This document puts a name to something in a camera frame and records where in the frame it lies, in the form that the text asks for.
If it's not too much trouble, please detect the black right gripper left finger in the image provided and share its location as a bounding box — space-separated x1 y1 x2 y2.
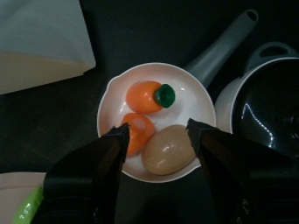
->
32 122 131 224

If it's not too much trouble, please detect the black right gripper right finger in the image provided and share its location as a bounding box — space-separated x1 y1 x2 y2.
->
184 117 299 224

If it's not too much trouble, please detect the beige toy egg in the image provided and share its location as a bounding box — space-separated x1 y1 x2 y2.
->
140 124 198 176

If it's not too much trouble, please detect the green toy vegetable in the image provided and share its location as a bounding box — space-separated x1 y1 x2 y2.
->
11 185 44 224

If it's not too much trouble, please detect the orange toy carrot piece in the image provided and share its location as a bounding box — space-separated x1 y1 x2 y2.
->
120 112 156 157

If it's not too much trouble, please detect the white pot dark interior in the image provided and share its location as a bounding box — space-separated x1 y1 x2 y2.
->
214 41 299 160

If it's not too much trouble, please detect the orange toy fruit green stem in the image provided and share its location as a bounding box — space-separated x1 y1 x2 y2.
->
126 80 176 115

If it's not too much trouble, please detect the white box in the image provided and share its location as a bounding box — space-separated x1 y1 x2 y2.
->
0 0 98 95

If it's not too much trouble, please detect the white pan grey handle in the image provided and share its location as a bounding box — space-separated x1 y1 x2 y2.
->
96 9 259 184

